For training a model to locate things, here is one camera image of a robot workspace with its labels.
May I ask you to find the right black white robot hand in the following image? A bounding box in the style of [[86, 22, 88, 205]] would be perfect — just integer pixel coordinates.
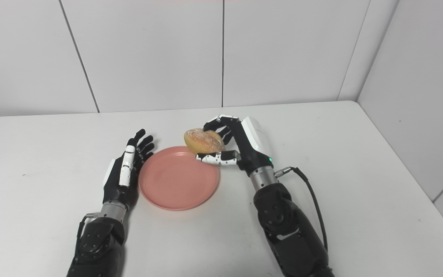
[[196, 114, 274, 177]]

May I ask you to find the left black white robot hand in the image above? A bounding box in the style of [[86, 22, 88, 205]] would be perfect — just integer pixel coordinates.
[[102, 128, 155, 210]]

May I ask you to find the golden bread roll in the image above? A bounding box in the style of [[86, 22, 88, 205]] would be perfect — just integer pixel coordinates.
[[184, 128, 226, 155]]

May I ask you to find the pink round plate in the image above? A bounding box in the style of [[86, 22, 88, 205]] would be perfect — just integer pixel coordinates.
[[139, 146, 220, 211]]

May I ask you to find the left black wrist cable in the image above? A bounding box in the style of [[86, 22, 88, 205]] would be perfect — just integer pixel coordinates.
[[77, 213, 100, 247]]

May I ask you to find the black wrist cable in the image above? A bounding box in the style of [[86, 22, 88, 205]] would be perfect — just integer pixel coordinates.
[[275, 166, 328, 252], [77, 213, 100, 247]]

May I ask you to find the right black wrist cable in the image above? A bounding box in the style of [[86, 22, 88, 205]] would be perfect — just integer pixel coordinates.
[[275, 166, 328, 252]]

